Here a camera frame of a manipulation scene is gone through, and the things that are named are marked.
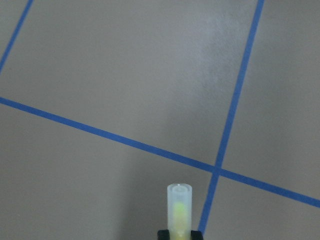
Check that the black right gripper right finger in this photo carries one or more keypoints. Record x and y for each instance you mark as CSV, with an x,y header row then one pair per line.
x,y
196,235

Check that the yellow highlighter pen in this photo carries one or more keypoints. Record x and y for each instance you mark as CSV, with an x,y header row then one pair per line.
x,y
179,211

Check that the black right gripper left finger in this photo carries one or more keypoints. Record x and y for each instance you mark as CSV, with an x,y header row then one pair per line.
x,y
163,234

